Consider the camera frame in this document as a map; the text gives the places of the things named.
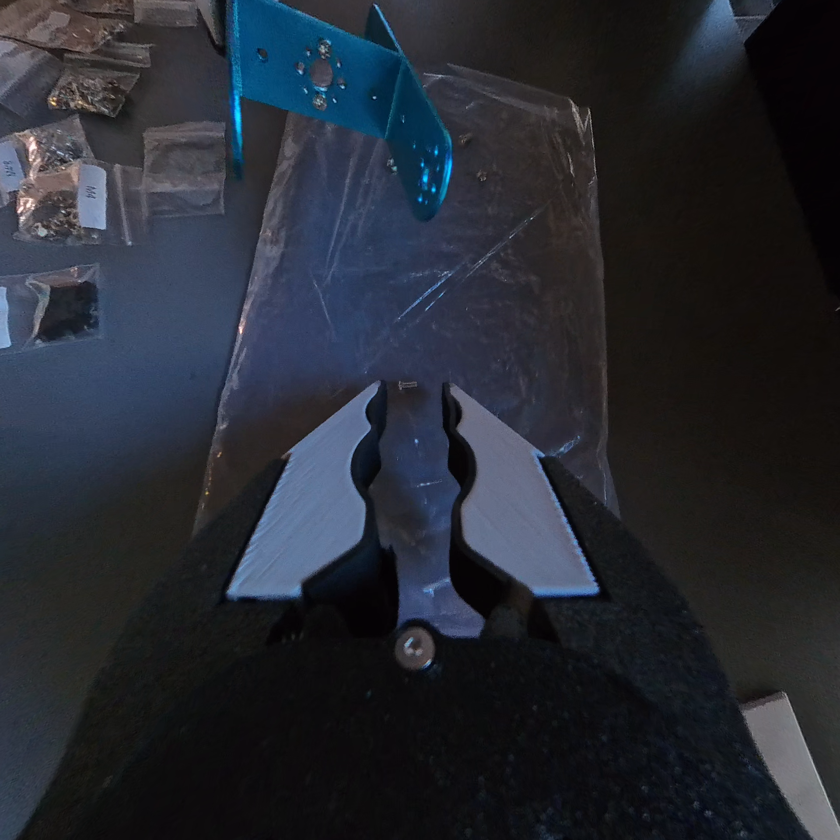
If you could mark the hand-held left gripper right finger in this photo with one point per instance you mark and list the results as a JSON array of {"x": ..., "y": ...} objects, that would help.
[{"x": 525, "y": 525}]

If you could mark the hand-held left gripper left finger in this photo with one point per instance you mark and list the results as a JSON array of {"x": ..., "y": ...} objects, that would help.
[{"x": 308, "y": 518}]

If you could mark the blue metal bracket assembly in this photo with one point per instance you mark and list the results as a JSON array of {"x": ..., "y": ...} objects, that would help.
[{"x": 282, "y": 72}]

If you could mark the grey desk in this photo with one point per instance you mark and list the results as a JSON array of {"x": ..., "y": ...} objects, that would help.
[{"x": 656, "y": 328}]

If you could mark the large clear plastic bag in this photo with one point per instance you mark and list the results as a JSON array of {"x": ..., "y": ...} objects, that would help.
[{"x": 426, "y": 295}]

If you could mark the white instruction booklet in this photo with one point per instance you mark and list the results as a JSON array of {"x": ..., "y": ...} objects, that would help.
[{"x": 781, "y": 754}]

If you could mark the pile of small hardware bags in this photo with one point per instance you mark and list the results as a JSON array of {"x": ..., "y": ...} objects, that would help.
[{"x": 65, "y": 197}]

